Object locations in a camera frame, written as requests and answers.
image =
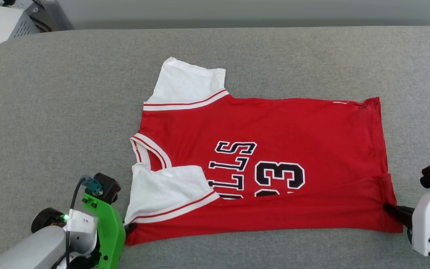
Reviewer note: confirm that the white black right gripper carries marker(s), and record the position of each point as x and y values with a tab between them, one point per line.
427	220

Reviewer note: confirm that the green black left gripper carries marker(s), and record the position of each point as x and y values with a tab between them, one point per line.
108	231

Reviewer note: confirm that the red white Bulls jersey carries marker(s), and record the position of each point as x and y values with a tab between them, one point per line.
293	130

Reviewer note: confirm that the grey fabric sofa cushion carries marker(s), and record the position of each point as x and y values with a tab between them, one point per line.
69	112

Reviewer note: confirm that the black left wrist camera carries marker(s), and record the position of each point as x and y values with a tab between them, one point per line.
107	185

